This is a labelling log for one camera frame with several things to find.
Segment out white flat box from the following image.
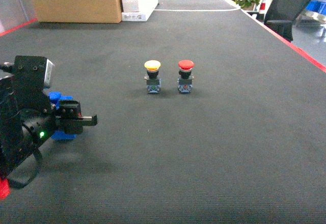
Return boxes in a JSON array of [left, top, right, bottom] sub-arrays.
[[121, 0, 158, 22]]

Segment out yellow push button switch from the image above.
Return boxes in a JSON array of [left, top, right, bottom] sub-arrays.
[[144, 60, 161, 93]]

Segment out blue block part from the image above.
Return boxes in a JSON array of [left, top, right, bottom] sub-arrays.
[[47, 91, 77, 141]]

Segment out white cable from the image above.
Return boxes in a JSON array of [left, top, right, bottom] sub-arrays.
[[154, 7, 240, 12]]

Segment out black office chair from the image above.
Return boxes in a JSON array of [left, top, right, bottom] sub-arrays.
[[264, 0, 311, 42]]

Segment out large open cardboard box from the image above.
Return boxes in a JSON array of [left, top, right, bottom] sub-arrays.
[[31, 0, 122, 23]]

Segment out red push button switch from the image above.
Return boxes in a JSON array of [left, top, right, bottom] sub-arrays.
[[178, 60, 195, 93]]

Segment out red conveyor frame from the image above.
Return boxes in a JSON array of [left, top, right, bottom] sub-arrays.
[[254, 19, 326, 73]]

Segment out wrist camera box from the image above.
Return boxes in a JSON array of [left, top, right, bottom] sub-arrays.
[[13, 55, 55, 90]]

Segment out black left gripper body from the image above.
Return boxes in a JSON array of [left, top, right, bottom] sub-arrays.
[[21, 100, 97, 143]]

